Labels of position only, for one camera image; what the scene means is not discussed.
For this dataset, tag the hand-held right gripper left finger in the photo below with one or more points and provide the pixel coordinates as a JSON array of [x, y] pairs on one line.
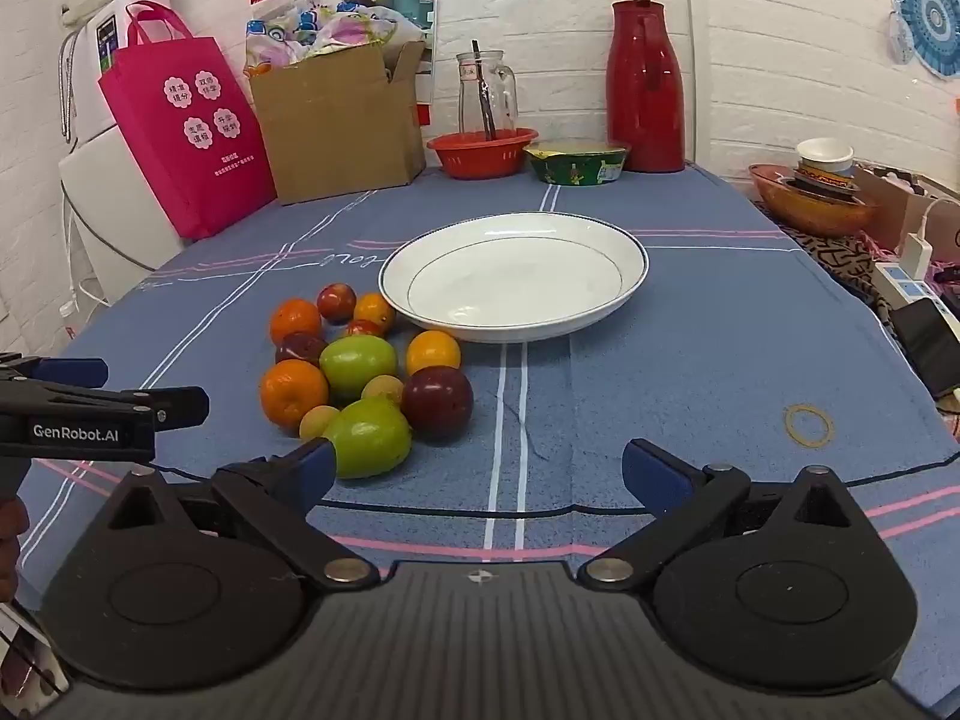
[[315, 469]]

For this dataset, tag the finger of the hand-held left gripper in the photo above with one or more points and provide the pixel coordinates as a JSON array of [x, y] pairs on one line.
[[176, 405], [71, 373]]

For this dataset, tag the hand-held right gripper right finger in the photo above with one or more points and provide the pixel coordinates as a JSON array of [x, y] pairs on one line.
[[649, 471]]

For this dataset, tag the small yellow fruit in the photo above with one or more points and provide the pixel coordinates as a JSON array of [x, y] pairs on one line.
[[317, 421], [384, 390]]

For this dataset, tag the green jujube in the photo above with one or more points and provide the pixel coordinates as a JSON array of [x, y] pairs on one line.
[[358, 366], [369, 439]]

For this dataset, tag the large orange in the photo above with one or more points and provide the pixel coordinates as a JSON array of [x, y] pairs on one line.
[[293, 392]]

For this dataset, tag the dark red plum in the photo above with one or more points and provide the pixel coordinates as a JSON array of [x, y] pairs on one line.
[[298, 349]]

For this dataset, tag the large dark purple plum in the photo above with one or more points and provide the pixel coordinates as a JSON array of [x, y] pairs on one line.
[[438, 403]]

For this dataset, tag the small red plum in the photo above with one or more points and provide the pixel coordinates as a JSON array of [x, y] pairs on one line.
[[365, 328]]

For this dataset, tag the yellow orange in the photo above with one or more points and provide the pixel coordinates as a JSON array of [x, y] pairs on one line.
[[433, 352]]

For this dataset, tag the red yellow plum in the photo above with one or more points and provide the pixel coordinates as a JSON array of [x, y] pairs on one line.
[[335, 302]]

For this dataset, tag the small orange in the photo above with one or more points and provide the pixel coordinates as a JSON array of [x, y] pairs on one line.
[[373, 310]]

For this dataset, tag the white porcelain plate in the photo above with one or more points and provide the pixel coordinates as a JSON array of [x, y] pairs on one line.
[[517, 277]]

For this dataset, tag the person's left hand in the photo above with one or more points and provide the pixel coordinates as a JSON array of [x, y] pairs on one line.
[[9, 547]]

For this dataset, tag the blue striped tablecloth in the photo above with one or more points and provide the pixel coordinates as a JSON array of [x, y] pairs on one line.
[[712, 360]]

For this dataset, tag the rubber band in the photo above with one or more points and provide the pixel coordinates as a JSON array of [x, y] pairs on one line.
[[789, 424]]

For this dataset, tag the pink tote bag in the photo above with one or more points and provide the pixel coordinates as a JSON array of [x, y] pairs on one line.
[[187, 127]]

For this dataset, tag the brown patterned cloth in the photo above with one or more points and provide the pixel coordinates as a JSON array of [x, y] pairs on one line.
[[832, 255]]

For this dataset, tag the orange plastic bowl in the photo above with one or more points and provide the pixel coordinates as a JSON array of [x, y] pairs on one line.
[[810, 214]]

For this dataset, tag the black phone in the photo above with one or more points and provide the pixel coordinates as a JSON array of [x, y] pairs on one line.
[[926, 345]]

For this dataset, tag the white power strip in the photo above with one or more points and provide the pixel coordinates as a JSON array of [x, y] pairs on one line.
[[900, 289]]

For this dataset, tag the green instant noodle bowl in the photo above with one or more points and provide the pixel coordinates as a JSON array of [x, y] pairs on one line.
[[576, 163]]

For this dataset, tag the stack of patterned bowls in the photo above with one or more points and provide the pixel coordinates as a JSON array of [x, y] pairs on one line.
[[825, 184]]

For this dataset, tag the white charger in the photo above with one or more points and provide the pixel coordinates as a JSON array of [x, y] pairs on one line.
[[915, 253]]

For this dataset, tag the red plastic basin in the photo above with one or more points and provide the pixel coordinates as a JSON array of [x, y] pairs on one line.
[[480, 154]]

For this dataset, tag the small cardboard box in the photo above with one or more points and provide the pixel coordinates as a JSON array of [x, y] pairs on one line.
[[904, 214]]

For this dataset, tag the red thermos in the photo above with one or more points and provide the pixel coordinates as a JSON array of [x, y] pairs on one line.
[[643, 90]]

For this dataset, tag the glass jar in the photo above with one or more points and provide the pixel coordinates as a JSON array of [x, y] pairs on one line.
[[495, 97]]

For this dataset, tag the floral cloth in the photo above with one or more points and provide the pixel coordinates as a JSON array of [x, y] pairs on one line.
[[330, 30]]

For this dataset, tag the metal utensil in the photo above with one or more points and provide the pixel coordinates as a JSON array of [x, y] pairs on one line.
[[484, 97]]

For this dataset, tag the white wall appliance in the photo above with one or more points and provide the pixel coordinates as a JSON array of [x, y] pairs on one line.
[[101, 41]]

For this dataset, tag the white wall conduit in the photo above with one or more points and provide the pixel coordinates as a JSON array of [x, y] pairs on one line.
[[688, 52]]

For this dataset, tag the blue round wall decoration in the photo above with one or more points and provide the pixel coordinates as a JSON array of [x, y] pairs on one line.
[[930, 15]]

